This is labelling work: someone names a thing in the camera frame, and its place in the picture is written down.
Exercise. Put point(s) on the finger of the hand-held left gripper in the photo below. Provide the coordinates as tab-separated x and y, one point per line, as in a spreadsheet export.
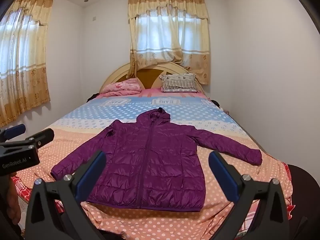
41	137
15	130

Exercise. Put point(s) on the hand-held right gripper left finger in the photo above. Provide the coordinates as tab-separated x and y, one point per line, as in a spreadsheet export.
91	175

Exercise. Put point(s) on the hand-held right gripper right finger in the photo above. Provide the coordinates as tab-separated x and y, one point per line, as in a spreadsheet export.
223	175

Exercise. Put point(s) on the purple hooded puffer jacket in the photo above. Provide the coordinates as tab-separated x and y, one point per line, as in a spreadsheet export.
152	160

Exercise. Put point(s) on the person's left hand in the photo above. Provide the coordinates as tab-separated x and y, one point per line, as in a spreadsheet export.
13	202

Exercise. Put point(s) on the red patterned mattress cover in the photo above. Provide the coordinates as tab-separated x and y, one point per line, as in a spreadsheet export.
21	187

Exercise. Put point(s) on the polka dot bedsheet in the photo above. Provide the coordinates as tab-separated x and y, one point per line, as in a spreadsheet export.
75	130

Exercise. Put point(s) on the black object beside bed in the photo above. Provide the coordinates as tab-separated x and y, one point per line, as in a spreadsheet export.
92	96

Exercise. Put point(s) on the beige floral window curtain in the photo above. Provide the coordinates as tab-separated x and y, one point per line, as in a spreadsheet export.
23	60
167	30

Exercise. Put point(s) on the dark object beside bed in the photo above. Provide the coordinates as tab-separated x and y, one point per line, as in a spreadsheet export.
215	103

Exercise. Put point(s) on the person's dark clothing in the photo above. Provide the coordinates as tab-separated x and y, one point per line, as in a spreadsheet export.
303	200

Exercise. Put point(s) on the pink folded quilt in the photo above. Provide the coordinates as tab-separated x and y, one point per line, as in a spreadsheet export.
122	88

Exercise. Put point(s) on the striped pillow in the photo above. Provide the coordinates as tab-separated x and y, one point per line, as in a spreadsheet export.
178	83

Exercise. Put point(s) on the beige wooden headboard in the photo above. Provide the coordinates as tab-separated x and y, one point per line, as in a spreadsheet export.
150	76

